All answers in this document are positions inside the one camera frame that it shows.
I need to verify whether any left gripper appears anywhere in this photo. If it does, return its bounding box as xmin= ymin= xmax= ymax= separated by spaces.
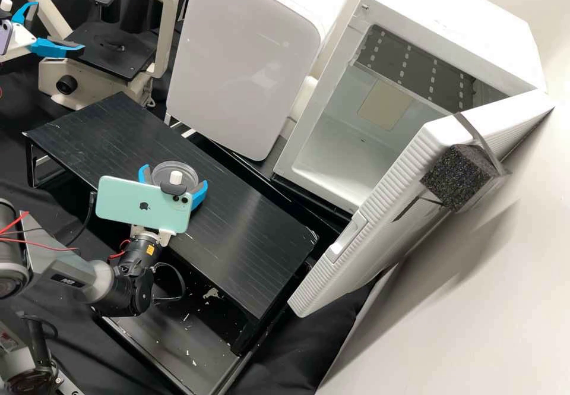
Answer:
xmin=0 ymin=1 xmax=86 ymax=62

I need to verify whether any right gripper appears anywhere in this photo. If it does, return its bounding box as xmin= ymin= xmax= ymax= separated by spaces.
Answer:
xmin=131 ymin=162 xmax=209 ymax=248

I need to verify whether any petri dish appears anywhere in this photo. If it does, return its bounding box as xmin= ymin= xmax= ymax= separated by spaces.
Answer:
xmin=150 ymin=159 xmax=200 ymax=194

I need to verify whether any incubator door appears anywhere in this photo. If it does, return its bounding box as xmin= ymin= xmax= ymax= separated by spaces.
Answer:
xmin=287 ymin=86 xmax=558 ymax=321

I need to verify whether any white incubator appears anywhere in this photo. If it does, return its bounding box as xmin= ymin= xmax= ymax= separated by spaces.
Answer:
xmin=271 ymin=0 xmax=547 ymax=213

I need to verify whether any black platform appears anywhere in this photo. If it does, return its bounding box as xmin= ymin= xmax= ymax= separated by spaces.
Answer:
xmin=178 ymin=121 xmax=357 ymax=226
xmin=22 ymin=91 xmax=321 ymax=356

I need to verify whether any cream microscope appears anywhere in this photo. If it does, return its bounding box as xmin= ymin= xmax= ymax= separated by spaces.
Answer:
xmin=0 ymin=0 xmax=181 ymax=107

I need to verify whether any white box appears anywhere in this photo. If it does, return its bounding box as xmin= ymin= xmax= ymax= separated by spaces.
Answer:
xmin=165 ymin=0 xmax=353 ymax=162

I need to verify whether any black tray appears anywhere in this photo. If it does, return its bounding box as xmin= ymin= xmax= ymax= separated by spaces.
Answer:
xmin=91 ymin=223 xmax=353 ymax=395

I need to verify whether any left wrist camera phone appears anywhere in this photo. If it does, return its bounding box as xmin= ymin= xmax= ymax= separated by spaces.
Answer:
xmin=0 ymin=0 xmax=14 ymax=56

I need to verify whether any wrist camera phone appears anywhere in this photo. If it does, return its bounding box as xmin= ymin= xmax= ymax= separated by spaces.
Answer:
xmin=0 ymin=0 xmax=14 ymax=56
xmin=96 ymin=168 xmax=195 ymax=235

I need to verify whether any right wrist camera phone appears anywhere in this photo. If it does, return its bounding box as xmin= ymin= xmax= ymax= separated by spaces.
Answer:
xmin=96 ymin=168 xmax=195 ymax=235

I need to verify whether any black cable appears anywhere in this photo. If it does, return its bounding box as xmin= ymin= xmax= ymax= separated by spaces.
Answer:
xmin=66 ymin=191 xmax=100 ymax=249

